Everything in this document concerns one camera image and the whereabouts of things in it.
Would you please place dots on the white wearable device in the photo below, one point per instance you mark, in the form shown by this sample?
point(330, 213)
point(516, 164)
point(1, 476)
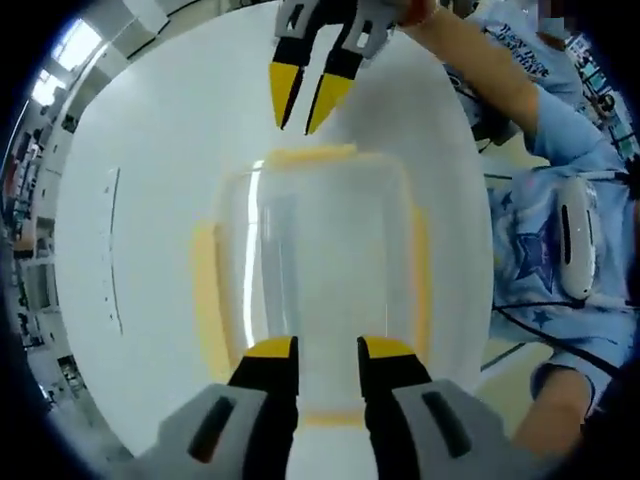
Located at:
point(577, 235)

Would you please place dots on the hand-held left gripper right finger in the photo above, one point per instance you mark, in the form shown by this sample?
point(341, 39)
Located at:
point(415, 410)

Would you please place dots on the clear plastic storage box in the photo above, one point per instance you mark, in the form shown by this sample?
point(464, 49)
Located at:
point(320, 250)

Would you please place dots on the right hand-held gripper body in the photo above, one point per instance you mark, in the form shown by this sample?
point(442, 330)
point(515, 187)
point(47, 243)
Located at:
point(385, 11)

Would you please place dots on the person's right hand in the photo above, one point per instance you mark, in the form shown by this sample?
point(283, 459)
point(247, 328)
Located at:
point(417, 12)

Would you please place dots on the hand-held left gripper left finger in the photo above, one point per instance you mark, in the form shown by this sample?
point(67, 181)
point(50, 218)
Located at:
point(250, 400)

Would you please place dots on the person in light blue shirt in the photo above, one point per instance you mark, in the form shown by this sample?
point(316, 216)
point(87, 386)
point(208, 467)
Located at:
point(555, 150)

